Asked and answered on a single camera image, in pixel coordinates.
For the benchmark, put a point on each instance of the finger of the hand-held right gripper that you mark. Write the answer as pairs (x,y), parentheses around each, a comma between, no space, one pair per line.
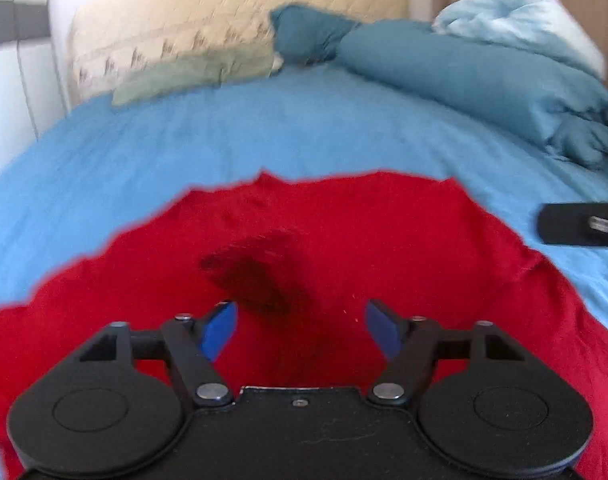
(579,230)

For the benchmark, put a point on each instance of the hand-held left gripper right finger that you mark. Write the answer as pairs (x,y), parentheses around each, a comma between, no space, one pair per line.
(384,329)

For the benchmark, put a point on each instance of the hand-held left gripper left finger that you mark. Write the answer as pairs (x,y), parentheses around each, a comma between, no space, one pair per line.
(218,329)

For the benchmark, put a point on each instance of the red shirt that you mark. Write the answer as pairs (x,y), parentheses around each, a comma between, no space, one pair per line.
(364,240)

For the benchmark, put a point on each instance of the teal duvet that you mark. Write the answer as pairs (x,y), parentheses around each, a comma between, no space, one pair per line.
(464,80)

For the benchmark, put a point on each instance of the blue bed sheet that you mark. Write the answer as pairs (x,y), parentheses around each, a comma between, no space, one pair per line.
(233,135)

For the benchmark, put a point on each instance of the light blue blanket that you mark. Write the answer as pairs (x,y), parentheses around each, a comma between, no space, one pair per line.
(519,20)

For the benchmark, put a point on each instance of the green folded cloth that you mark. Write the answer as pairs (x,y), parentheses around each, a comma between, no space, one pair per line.
(193,72)

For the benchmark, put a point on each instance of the beige quilted pillow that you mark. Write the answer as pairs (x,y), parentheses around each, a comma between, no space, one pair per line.
(223,15)

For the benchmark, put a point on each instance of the white bed frame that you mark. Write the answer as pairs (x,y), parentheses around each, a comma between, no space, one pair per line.
(18,85)

